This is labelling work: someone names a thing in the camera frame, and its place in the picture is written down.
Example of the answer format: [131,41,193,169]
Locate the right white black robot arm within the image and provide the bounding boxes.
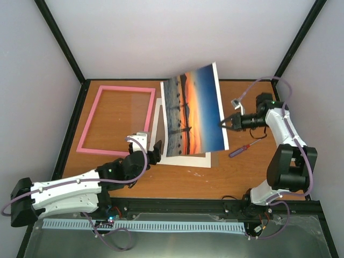
[220,92,318,218]

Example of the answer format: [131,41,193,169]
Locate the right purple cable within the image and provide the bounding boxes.
[238,76,315,240]

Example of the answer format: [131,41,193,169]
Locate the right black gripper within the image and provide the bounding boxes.
[218,111,268,132]

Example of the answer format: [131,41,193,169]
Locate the sunset photo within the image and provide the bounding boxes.
[160,62,230,157]

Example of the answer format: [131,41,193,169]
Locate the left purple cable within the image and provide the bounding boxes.
[1,136,149,252]

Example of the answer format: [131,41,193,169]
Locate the black enclosure frame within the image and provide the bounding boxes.
[16,0,340,258]

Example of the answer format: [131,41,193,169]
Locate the blue red handled screwdriver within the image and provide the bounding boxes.
[228,139,261,158]

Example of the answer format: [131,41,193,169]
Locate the light blue slotted cable duct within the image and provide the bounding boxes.
[41,218,245,234]

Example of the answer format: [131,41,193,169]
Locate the white photo mat board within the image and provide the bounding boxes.
[149,98,211,168]

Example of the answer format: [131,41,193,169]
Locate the black mounting rail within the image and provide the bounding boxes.
[96,197,320,219]

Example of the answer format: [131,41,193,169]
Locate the pink wooden picture frame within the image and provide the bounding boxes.
[76,85,156,157]

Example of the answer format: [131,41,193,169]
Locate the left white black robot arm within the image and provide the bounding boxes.
[9,138,162,227]

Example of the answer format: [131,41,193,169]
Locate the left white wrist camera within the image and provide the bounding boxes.
[125,132,149,154]

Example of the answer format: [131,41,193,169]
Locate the purple cable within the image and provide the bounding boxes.
[238,76,315,240]
[1,136,149,252]

